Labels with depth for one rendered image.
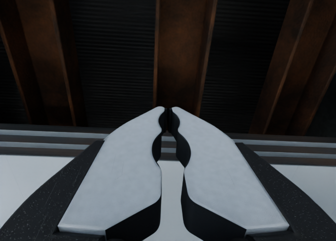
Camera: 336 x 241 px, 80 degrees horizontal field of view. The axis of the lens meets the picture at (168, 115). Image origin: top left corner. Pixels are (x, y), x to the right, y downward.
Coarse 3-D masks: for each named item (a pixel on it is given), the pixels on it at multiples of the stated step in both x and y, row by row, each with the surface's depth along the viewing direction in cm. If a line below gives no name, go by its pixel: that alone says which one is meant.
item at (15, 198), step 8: (0, 160) 22; (0, 168) 22; (8, 168) 22; (0, 176) 23; (8, 176) 23; (0, 184) 24; (8, 184) 24; (16, 184) 24; (0, 192) 24; (8, 192) 24; (16, 192) 24; (0, 200) 25; (8, 200) 25; (16, 200) 25; (24, 200) 25; (0, 208) 26; (8, 208) 26; (16, 208) 26; (0, 216) 26; (8, 216) 26; (0, 224) 27
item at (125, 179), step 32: (128, 128) 9; (160, 128) 10; (96, 160) 7; (128, 160) 8; (96, 192) 6; (128, 192) 6; (160, 192) 6; (64, 224) 5; (96, 224) 5; (128, 224) 6
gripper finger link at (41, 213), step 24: (96, 144) 8; (72, 168) 7; (48, 192) 6; (72, 192) 6; (24, 216) 5; (48, 216) 5; (0, 240) 5; (24, 240) 5; (48, 240) 5; (72, 240) 5; (96, 240) 5
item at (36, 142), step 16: (0, 128) 23; (16, 128) 23; (32, 128) 23; (48, 128) 24; (64, 128) 24; (80, 128) 24; (96, 128) 24; (112, 128) 24; (0, 144) 22; (16, 144) 22; (32, 144) 22; (48, 144) 23; (64, 144) 23; (80, 144) 23; (256, 144) 25; (272, 144) 25; (288, 144) 25; (304, 144) 25; (320, 144) 25; (272, 160) 23; (288, 160) 24; (304, 160) 24; (320, 160) 24
